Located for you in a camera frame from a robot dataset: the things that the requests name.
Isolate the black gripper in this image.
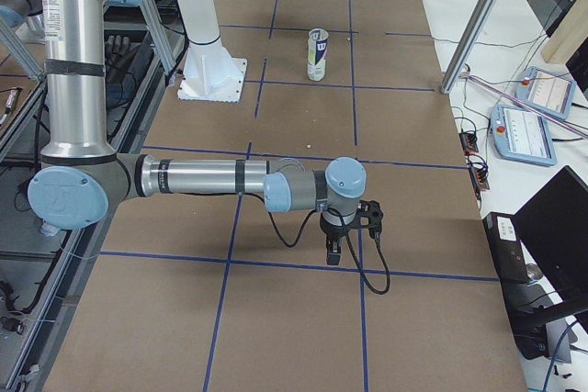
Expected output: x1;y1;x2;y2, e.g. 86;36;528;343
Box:
320;214;359;265

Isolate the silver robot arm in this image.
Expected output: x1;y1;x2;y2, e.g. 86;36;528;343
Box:
28;0;368;265

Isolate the clear tennis ball can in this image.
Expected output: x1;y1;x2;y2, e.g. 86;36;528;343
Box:
307;28;329;81

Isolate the near orange connector block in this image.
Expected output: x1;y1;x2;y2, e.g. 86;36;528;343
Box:
469;162;490;192

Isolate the orange connector block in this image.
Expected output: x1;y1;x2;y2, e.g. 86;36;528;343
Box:
469;162;490;192
458;131;479;154

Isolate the far orange connector block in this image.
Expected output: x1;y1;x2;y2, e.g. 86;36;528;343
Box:
458;131;479;154

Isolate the black computer box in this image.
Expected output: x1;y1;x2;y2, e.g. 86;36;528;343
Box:
483;212;571;364

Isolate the near blue teach pendant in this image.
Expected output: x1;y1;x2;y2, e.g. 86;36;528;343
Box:
490;104;557;167

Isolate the blue teach pendant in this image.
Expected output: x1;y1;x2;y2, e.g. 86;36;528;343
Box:
490;104;557;167
515;66;576;120

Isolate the black monitor on stand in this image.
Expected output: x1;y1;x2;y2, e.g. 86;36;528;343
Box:
512;165;587;330

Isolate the far blue teach pendant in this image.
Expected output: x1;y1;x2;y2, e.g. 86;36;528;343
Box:
515;66;576;120

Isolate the wooden board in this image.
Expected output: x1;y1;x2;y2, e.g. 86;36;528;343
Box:
541;0;588;64

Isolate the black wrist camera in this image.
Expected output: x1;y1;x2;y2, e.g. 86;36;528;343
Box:
357;200;384;241

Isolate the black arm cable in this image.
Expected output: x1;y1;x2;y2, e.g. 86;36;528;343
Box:
265;194;391;295

